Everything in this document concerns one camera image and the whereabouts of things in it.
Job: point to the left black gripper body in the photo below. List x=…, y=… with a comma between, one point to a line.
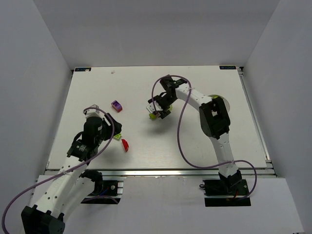
x=110, y=127

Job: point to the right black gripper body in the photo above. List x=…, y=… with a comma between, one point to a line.
x=162, y=105

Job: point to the purple green lego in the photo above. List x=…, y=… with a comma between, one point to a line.
x=154, y=115

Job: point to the purple and pink lego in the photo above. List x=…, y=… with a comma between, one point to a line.
x=117, y=106

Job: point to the white round divided container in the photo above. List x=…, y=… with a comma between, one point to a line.
x=227, y=104

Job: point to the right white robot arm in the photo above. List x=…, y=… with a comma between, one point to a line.
x=214, y=122

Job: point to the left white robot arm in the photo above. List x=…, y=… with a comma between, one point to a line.
x=74, y=182

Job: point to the green flat lego plate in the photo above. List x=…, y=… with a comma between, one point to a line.
x=117, y=136

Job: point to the red curved lego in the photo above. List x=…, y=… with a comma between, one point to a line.
x=125, y=145

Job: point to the left blue table label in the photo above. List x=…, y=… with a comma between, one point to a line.
x=83, y=69

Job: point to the blue table label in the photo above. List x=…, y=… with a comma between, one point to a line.
x=83, y=69
x=227, y=67

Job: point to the right blue table label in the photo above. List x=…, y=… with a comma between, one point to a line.
x=227, y=67

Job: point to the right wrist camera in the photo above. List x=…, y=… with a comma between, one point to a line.
x=153, y=108

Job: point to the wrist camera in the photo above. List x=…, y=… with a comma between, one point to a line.
x=92, y=111
x=153, y=108

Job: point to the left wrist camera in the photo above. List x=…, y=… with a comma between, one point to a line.
x=92, y=111

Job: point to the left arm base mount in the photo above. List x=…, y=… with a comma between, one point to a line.
x=106, y=190

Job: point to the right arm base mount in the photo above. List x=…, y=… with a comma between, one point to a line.
x=226, y=192

